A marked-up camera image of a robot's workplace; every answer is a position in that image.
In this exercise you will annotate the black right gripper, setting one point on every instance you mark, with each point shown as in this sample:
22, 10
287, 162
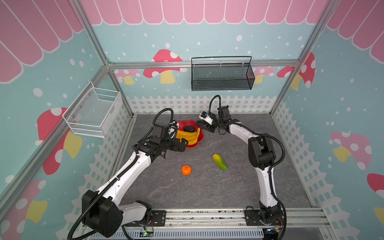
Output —
207, 124

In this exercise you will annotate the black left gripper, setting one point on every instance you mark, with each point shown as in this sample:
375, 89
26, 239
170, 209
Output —
182, 145

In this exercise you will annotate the dark fake avocado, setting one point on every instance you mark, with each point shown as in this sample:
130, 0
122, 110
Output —
189, 129

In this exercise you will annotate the yellow fake banana bunch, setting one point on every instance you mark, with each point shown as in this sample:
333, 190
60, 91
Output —
191, 138

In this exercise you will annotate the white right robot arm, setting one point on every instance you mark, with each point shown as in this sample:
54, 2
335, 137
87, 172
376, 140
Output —
264, 151

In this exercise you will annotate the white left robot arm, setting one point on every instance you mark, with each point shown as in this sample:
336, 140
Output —
102, 210

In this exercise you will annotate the red flower-shaped fruit bowl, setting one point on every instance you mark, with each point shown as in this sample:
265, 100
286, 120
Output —
182, 124

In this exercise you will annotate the orange fake tangerine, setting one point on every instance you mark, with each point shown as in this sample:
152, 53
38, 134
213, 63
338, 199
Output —
186, 170

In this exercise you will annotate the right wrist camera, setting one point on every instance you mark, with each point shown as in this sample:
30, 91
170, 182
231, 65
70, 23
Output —
206, 117

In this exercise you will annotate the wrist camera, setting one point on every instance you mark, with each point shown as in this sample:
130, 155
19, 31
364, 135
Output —
206, 117
174, 125

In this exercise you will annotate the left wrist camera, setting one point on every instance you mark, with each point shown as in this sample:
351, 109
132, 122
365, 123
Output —
174, 125

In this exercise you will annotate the black wire mesh basket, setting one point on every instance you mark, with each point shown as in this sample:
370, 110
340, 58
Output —
227, 73

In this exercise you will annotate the white wire mesh basket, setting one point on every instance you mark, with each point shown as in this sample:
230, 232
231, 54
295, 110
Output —
93, 112

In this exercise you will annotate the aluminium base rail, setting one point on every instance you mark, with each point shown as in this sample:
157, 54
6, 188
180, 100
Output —
232, 223

